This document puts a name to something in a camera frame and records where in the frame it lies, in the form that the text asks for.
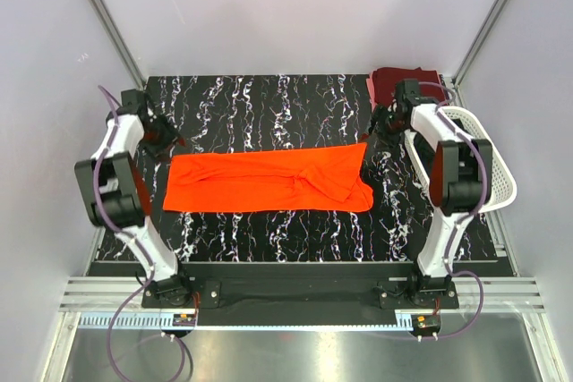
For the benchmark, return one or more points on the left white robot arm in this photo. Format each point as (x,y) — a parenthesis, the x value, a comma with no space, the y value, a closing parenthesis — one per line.
(117,199)

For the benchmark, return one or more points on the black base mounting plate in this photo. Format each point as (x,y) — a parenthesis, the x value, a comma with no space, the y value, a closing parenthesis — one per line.
(390,278)

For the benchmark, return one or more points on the left aluminium frame post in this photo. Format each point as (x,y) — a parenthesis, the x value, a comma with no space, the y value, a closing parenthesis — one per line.
(117,40)

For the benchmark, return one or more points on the white slotted cable duct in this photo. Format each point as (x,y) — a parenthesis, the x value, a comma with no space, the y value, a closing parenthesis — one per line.
(173,321)

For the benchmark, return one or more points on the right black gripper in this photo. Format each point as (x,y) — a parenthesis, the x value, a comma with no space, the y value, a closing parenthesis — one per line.
(380,112)

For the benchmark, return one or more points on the black t shirt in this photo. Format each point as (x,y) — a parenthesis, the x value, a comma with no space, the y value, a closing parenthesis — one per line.
(424,151)

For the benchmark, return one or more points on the aluminium front rail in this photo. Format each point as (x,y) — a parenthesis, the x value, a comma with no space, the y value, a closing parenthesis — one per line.
(511,294)

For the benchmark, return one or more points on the folded pink t shirt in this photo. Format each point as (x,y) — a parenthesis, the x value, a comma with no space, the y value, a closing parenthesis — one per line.
(371,90)

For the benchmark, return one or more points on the right aluminium frame post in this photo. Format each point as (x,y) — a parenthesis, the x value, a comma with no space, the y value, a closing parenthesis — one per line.
(491,19)

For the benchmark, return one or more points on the folded maroon t shirt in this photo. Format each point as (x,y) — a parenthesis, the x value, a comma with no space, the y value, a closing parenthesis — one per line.
(386,78)

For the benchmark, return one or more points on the aluminium frame post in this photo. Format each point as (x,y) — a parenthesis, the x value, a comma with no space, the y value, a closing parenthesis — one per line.
(491,19)
(117,40)

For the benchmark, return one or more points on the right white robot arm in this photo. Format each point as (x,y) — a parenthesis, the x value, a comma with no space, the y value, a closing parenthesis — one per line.
(459,182)

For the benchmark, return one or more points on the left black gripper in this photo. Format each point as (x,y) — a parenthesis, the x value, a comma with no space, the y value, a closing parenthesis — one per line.
(172,137)

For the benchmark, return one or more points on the orange t shirt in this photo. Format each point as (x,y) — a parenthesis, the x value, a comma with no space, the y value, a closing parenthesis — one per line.
(327,179)

